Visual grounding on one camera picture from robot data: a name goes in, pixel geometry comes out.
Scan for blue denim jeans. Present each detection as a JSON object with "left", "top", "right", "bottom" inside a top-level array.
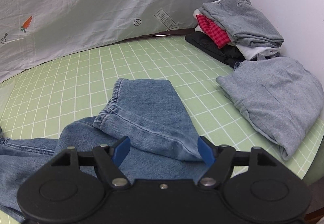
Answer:
[{"left": 1, "top": 78, "right": 207, "bottom": 222}]

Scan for folded grey sweatshirt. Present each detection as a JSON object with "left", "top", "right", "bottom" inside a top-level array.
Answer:
[{"left": 216, "top": 57, "right": 323, "bottom": 160}]

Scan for green grid cutting mat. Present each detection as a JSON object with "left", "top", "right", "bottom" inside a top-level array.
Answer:
[{"left": 0, "top": 35, "right": 324, "bottom": 224}]

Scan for black folded garment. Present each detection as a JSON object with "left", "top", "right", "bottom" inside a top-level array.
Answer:
[{"left": 184, "top": 32, "right": 245, "bottom": 69}]

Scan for red checkered garment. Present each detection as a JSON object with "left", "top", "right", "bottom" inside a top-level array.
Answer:
[{"left": 196, "top": 15, "right": 231, "bottom": 49}]

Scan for grey garment on pile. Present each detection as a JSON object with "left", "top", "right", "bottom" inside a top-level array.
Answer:
[{"left": 199, "top": 0, "right": 284, "bottom": 48}]

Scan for white carrot print sheet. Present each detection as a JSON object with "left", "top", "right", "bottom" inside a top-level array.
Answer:
[{"left": 1, "top": 0, "right": 215, "bottom": 80}]

